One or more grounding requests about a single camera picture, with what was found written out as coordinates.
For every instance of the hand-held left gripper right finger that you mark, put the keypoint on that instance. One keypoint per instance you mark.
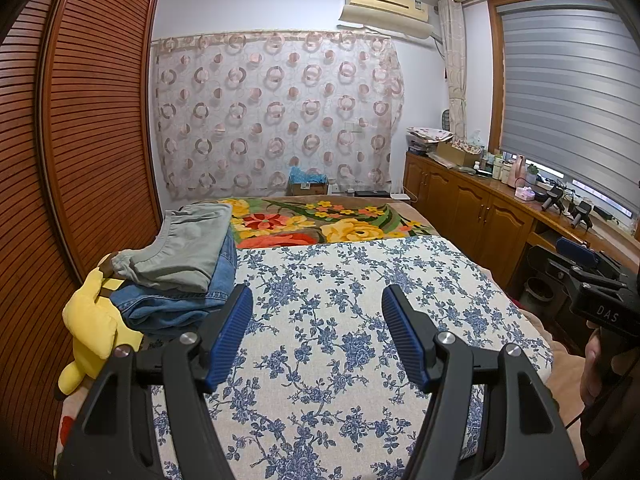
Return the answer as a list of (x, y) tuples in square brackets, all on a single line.
[(405, 340)]

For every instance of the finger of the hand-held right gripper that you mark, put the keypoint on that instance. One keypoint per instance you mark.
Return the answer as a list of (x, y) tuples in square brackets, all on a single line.
[(577, 254), (562, 271)]

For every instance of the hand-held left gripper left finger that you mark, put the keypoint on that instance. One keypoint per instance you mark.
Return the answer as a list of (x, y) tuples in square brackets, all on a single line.
[(230, 340)]

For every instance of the grey pants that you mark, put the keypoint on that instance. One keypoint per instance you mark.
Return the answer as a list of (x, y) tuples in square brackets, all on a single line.
[(185, 245)]

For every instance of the person's right hand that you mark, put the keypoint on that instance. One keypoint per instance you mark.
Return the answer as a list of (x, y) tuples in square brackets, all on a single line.
[(597, 370)]

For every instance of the dark waste bin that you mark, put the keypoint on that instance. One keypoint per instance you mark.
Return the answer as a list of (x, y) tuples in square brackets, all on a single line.
[(541, 291)]

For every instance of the folded blue jeans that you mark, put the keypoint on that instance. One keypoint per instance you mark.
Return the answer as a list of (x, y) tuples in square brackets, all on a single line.
[(165, 310)]

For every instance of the pink tissue box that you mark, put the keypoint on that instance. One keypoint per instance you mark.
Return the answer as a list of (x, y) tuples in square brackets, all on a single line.
[(526, 193)]

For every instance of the blue floral bed sheet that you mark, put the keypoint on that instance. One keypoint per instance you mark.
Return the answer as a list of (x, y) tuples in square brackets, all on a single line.
[(325, 310)]

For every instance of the pink bottle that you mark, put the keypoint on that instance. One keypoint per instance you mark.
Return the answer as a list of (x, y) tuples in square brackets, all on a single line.
[(519, 170)]

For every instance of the wooden sideboard cabinet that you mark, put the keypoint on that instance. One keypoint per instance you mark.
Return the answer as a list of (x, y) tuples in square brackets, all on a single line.
[(470, 205)]

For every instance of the group of toiletry bottles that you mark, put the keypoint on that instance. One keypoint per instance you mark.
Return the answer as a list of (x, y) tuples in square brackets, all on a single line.
[(497, 167)]

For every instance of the colourful floral blanket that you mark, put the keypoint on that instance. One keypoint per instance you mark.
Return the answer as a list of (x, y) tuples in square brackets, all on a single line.
[(350, 225)]

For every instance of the yellow plush toy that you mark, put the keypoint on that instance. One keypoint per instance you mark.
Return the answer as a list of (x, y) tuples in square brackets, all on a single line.
[(95, 320)]

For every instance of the grey window blind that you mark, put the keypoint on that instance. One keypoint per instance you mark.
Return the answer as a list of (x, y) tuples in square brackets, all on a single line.
[(565, 110)]

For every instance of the flat black devices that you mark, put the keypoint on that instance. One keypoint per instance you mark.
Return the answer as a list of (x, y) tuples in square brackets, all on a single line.
[(371, 192)]

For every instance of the open cardboard box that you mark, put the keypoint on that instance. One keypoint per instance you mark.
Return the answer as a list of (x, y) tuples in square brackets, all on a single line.
[(457, 155)]

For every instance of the blue crumpled bag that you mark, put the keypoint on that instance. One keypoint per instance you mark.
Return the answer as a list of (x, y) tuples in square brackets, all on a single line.
[(307, 175)]

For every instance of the stack of books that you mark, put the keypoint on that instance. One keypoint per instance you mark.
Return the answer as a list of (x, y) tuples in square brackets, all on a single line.
[(422, 147)]

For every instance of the folded floral cloth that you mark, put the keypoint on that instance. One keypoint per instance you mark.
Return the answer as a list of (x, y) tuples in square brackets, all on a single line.
[(430, 133)]

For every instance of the beige window curtain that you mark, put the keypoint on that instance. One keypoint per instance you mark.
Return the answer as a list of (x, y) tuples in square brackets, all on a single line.
[(455, 60)]

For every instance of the sheer circle-patterned curtain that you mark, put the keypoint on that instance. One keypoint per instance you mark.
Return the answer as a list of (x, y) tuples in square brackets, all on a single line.
[(275, 110)]

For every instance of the wooden louvred wardrobe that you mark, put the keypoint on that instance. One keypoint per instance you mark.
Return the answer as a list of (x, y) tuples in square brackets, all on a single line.
[(100, 110)]

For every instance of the black camera grip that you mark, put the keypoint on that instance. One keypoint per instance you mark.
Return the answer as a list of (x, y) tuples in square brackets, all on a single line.
[(581, 215), (554, 197)]

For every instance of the white wall socket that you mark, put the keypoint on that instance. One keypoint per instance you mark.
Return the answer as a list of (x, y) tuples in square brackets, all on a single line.
[(355, 126)]

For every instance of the beige wall air conditioner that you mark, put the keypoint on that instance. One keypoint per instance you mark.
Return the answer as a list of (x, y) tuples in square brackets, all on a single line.
[(385, 0)]

